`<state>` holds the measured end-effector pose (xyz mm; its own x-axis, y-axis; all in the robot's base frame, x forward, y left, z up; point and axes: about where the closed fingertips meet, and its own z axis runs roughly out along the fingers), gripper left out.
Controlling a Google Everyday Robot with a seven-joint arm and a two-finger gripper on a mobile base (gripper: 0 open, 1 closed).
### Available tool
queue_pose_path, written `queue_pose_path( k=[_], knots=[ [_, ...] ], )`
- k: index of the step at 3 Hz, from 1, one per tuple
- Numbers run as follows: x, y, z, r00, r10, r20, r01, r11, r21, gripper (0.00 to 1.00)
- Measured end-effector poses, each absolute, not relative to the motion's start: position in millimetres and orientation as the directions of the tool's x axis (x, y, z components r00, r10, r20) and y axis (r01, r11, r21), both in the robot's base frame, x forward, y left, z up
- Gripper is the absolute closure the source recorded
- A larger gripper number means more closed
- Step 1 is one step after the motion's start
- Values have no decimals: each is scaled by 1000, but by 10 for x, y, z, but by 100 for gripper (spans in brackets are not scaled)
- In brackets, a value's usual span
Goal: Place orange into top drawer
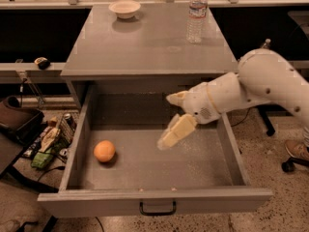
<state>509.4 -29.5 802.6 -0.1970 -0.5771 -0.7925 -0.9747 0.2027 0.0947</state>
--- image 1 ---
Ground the large clear water bottle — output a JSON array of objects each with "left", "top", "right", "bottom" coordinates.
[{"left": 186, "top": 0, "right": 208, "bottom": 44}]

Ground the orange fruit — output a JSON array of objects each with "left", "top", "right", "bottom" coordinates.
[{"left": 94, "top": 140, "right": 116, "bottom": 162}]

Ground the green snack bag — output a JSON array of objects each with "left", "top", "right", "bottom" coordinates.
[{"left": 31, "top": 152, "right": 53, "bottom": 169}]

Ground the black drawer handle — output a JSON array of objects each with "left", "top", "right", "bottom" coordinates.
[{"left": 139, "top": 201, "right": 177, "bottom": 217}]

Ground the brown shoe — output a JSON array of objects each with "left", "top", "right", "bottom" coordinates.
[{"left": 285, "top": 140, "right": 309, "bottom": 160}]

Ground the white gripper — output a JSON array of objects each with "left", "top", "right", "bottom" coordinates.
[{"left": 157, "top": 82, "right": 220, "bottom": 150}]

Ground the black yellow tape measure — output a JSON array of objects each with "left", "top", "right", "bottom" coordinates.
[{"left": 34, "top": 57, "right": 50, "bottom": 71}]

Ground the black floor cable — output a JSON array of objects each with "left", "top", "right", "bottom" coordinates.
[{"left": 230, "top": 108, "right": 252, "bottom": 128}]

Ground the black chair caster wheel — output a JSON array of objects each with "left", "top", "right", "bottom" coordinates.
[{"left": 281, "top": 157, "right": 309, "bottom": 173}]

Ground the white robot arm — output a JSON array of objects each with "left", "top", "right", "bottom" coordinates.
[{"left": 157, "top": 48, "right": 309, "bottom": 150}]

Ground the open grey top drawer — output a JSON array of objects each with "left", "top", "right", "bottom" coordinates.
[{"left": 38, "top": 86, "right": 272, "bottom": 218}]

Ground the white ceramic bowl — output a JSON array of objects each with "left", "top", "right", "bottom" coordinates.
[{"left": 108, "top": 0, "right": 141, "bottom": 19}]

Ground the grey cabinet with top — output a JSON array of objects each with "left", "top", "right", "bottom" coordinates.
[{"left": 60, "top": 2, "right": 243, "bottom": 111}]

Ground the wire basket with snacks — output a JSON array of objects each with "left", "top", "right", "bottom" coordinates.
[{"left": 40, "top": 112, "right": 76, "bottom": 153}]

